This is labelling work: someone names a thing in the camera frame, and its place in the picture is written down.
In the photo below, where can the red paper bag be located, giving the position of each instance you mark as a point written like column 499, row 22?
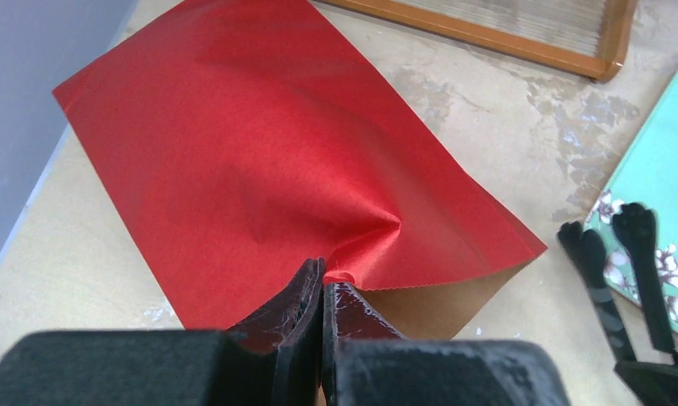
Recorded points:
column 237, row 139

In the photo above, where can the green floral tray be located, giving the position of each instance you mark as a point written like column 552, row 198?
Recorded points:
column 647, row 174

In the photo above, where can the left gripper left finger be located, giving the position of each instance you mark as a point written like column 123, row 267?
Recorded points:
column 272, row 357

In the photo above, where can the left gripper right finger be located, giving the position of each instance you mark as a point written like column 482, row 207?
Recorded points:
column 366, row 361

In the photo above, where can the wooden shelf rack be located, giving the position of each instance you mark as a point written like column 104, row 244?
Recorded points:
column 586, row 38

